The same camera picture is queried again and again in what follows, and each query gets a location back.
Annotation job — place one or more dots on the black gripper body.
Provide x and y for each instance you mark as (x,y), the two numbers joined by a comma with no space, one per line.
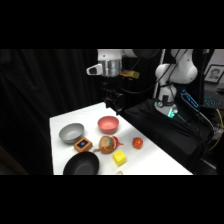
(113,99)

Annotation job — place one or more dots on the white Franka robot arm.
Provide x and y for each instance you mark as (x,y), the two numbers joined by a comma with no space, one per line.
(180,71)

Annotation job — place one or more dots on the pink bowl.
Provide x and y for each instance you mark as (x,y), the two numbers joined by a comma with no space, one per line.
(108,124)

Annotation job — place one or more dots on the grey bowl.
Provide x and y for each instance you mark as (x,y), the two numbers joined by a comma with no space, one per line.
(71,132)

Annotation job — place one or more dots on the gingerbread plush with santa hat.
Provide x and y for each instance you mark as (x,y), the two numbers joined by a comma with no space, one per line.
(107,144)

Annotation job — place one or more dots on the black covered robot stand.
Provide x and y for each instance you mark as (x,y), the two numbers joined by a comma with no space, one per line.
(160,131)

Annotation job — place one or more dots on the yellow cube block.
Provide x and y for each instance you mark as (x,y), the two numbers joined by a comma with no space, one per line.
(119,157)

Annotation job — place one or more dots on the small green light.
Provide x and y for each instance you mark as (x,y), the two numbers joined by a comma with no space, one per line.
(172,113)

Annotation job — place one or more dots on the black curtain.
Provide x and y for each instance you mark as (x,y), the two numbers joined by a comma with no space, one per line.
(46,90)

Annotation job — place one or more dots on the black round pan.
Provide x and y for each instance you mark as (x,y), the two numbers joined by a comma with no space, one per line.
(81,164)

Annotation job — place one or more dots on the small beige object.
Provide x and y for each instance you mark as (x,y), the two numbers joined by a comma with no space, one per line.
(119,172)

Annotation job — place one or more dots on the blue lit device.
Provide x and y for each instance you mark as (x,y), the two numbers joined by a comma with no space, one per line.
(190,98)

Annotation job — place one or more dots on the teal lit keyboard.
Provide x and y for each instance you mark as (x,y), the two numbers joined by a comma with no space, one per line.
(213,100)

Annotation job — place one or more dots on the framed portrait picture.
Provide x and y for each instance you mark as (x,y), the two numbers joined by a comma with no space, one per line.
(213,73)

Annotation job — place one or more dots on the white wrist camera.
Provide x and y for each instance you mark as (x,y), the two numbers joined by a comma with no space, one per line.
(95,69)

